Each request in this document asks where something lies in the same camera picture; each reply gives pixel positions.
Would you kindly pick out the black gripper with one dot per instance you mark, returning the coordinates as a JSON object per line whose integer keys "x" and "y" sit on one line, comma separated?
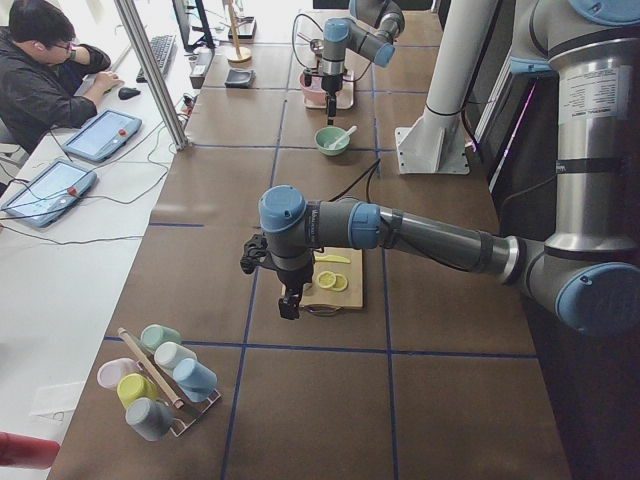
{"x": 292, "y": 277}
{"x": 330, "y": 85}

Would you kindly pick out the white plastic spoon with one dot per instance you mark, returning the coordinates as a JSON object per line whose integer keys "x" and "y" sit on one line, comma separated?
{"x": 344, "y": 137}

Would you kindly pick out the metal ice scoop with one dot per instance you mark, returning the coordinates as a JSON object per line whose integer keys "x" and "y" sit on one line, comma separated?
{"x": 316, "y": 45}

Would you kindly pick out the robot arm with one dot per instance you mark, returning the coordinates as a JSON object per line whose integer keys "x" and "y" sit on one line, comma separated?
{"x": 369, "y": 31}
{"x": 577, "y": 273}

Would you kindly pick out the pink bowl of ice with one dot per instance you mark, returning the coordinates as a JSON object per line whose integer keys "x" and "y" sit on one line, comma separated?
{"x": 313, "y": 94}

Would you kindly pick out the green bowl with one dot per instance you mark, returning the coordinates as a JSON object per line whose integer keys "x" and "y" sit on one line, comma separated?
{"x": 327, "y": 136}

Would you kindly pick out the beige tray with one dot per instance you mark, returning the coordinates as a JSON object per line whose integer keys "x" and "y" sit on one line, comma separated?
{"x": 346, "y": 99}

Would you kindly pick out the bamboo cutting board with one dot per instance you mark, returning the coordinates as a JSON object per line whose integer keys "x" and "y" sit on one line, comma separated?
{"x": 352, "y": 297}

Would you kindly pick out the lemon slice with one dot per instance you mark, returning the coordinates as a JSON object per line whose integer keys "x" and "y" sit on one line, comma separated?
{"x": 341, "y": 283}
{"x": 326, "y": 279}

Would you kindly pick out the yellow plastic knife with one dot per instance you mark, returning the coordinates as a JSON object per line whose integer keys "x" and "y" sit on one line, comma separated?
{"x": 332, "y": 258}

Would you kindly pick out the grey folded cloth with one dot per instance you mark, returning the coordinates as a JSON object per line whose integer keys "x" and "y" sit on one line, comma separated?
{"x": 239, "y": 78}

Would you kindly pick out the wooden stand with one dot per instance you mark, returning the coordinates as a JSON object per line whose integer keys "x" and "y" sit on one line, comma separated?
{"x": 238, "y": 54}

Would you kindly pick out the black framed box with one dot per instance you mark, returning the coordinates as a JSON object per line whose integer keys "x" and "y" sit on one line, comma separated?
{"x": 246, "y": 28}

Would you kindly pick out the blue cup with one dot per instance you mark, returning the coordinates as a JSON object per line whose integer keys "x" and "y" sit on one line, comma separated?
{"x": 197, "y": 381}

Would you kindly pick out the white cup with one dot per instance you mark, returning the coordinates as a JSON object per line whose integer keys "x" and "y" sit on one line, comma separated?
{"x": 169, "y": 354}

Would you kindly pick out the green cup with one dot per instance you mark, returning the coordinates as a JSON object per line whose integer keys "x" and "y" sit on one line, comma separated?
{"x": 154, "y": 335}

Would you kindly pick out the black keyboard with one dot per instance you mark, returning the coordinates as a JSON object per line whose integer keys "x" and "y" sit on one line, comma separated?
{"x": 163, "y": 48}

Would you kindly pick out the yellow cup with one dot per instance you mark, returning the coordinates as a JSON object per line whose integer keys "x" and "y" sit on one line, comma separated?
{"x": 134, "y": 386}

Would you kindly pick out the grey cup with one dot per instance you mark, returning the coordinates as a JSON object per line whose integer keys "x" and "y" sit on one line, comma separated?
{"x": 151, "y": 419}

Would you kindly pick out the pink cup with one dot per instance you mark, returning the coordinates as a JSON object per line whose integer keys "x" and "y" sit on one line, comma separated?
{"x": 111, "y": 372}

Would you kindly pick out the black computer mouse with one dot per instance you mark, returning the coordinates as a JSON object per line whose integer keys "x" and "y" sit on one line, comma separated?
{"x": 126, "y": 93}

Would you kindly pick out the far teach pendant tablet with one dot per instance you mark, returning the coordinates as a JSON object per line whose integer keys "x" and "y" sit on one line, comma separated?
{"x": 102, "y": 136}

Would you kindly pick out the teach pendant tablet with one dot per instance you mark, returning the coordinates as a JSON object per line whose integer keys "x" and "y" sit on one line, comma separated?
{"x": 50, "y": 194}
{"x": 102, "y": 136}

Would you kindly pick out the near teach pendant tablet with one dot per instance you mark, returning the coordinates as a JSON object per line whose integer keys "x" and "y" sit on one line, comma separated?
{"x": 50, "y": 194}

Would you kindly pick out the seated person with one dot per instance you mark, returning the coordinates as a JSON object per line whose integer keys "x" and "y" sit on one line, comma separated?
{"x": 48, "y": 81}

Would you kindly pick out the red object at edge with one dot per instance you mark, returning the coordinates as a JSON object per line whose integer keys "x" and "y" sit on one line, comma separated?
{"x": 27, "y": 452}

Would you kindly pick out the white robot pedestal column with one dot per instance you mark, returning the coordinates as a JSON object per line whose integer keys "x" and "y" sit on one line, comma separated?
{"x": 434, "y": 144}

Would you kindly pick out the wire cup rack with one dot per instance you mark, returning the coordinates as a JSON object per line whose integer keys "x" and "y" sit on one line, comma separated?
{"x": 185, "y": 412}

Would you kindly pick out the aluminium frame post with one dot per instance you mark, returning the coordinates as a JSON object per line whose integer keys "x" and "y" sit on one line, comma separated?
{"x": 141, "y": 46}

